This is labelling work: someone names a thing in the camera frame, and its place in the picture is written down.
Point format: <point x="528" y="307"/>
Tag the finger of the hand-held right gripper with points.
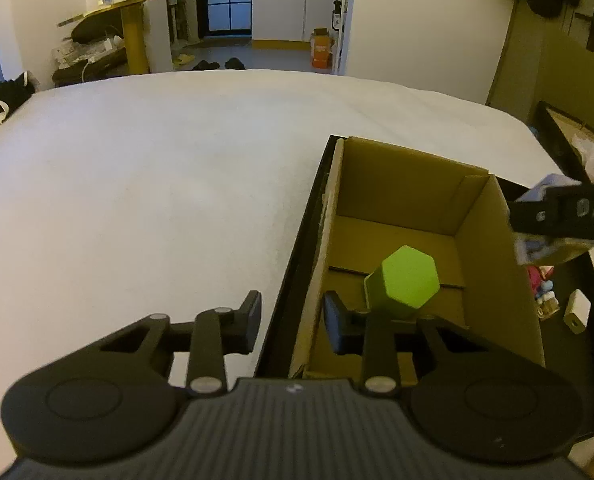
<point x="531" y="216"/>

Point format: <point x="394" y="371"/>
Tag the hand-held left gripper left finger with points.
<point x="251" y="321"/>

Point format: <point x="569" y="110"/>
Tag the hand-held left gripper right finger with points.
<point x="333" y="325"/>

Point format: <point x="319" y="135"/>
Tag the white lavender small box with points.
<point x="552" y="183"/>

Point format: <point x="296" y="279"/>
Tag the pink haired figurine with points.
<point x="539" y="275"/>

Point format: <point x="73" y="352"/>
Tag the brown cardboard box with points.
<point x="497" y="265"/>

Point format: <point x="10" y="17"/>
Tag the green hexagonal block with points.
<point x="407" y="276"/>

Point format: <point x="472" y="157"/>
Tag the small brown figurine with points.
<point x="548" y="304"/>

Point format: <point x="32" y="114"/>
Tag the white wall charger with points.
<point x="577" y="312"/>

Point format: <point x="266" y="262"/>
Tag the black shallow tray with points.
<point x="572" y="362"/>

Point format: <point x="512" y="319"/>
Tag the black edged flat box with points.
<point x="559" y="130"/>

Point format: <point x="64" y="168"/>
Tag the black slipper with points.
<point x="234" y="63"/>
<point x="206" y="65"/>

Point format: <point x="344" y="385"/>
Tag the orange box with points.
<point x="321" y="50"/>

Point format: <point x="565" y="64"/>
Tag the pair of yellow slippers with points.
<point x="183" y="58"/>

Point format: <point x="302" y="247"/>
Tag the black spray bottle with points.
<point x="336" y="16"/>

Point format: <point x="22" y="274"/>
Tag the dark bags under table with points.
<point x="94" y="57"/>

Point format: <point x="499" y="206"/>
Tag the yellow round table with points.
<point x="133" y="35"/>

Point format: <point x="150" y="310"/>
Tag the white kitchen cabinet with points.
<point x="297" y="10"/>

